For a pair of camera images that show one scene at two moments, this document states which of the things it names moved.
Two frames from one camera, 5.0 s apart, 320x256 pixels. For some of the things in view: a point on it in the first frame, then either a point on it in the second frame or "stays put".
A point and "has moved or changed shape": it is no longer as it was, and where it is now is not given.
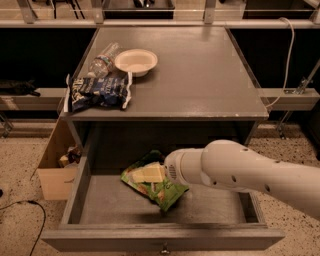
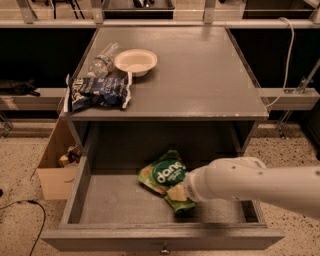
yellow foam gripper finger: x=154 y=172 -> x=177 y=193
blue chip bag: x=87 y=92 stays put
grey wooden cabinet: x=199 y=92 stays put
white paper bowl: x=137 y=61 stays put
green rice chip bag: x=162 y=193 has moved or changed shape
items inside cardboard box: x=73 y=156 stays put
